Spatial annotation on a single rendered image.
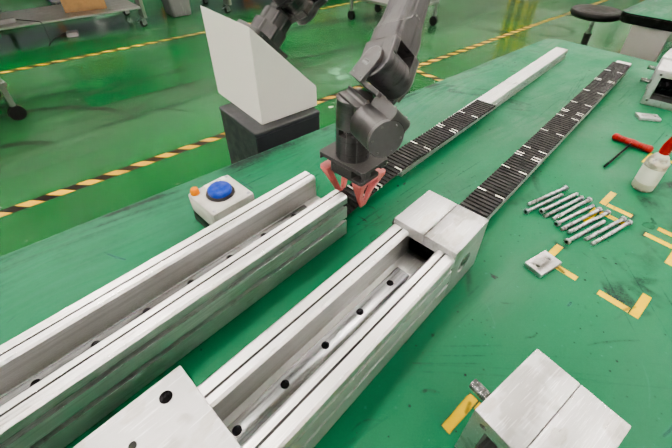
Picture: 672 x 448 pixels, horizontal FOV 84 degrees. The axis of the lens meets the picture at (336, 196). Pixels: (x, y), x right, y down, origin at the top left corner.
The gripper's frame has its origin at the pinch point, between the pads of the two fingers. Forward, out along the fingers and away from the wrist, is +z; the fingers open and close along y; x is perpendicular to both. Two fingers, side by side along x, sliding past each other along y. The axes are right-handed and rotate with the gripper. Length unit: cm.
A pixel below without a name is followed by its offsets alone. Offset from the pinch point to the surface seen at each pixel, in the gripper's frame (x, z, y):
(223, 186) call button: -17.8, -5.4, -12.9
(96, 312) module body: -41.7, -5.9, -2.7
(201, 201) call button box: -21.8, -4.1, -13.8
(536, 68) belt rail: 84, -1, 1
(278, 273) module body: -21.1, -0.6, 4.6
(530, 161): 31.5, -1.3, 19.9
